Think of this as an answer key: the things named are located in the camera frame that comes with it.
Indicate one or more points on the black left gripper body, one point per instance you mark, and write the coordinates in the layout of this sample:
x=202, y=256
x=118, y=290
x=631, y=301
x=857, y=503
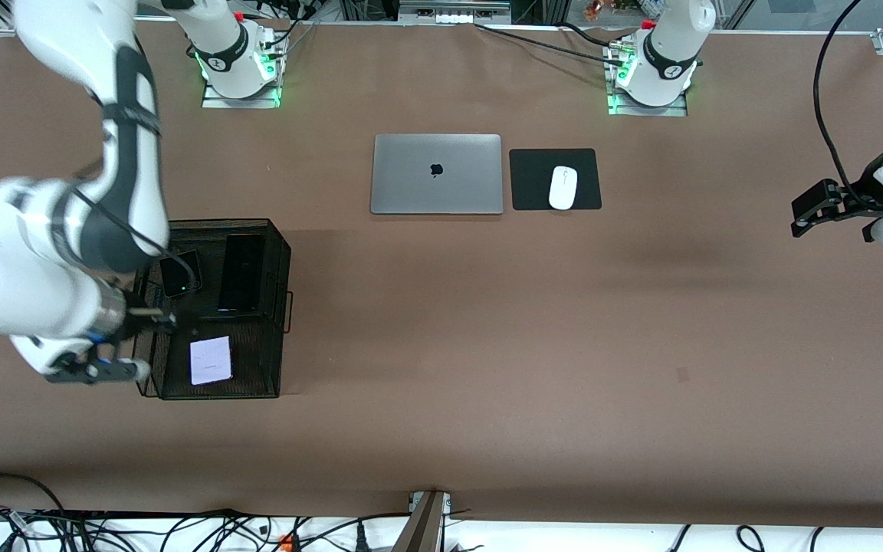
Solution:
x=861, y=195

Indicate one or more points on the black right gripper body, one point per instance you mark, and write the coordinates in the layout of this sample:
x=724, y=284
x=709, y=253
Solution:
x=135, y=322

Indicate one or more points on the black flip phone dual cameras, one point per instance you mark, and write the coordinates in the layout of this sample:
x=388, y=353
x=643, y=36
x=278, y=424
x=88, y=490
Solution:
x=181, y=274

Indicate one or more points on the long black slab phone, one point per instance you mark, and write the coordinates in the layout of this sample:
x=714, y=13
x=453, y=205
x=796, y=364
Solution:
x=241, y=272

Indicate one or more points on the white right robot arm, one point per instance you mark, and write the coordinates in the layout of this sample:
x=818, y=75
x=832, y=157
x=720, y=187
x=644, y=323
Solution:
x=35, y=253

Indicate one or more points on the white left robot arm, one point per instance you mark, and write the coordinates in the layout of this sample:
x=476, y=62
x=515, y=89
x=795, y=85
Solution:
x=667, y=54

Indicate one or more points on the white computer mouse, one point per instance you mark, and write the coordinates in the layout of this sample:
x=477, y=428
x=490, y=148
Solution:
x=562, y=188

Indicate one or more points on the black mouse pad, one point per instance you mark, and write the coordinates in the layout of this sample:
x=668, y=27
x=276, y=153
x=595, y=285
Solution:
x=533, y=180

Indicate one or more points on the silver closed laptop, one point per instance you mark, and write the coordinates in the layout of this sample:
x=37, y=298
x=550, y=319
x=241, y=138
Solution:
x=436, y=174

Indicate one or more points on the white power strip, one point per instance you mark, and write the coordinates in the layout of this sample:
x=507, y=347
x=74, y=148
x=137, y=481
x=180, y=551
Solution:
x=454, y=17

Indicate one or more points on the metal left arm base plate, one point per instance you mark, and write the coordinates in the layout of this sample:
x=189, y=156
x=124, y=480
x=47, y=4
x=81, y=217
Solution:
x=675, y=107

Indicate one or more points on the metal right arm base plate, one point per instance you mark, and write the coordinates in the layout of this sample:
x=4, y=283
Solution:
x=215, y=102

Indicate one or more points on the aluminium profile post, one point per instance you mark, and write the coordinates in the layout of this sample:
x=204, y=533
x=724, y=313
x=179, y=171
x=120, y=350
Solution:
x=420, y=525

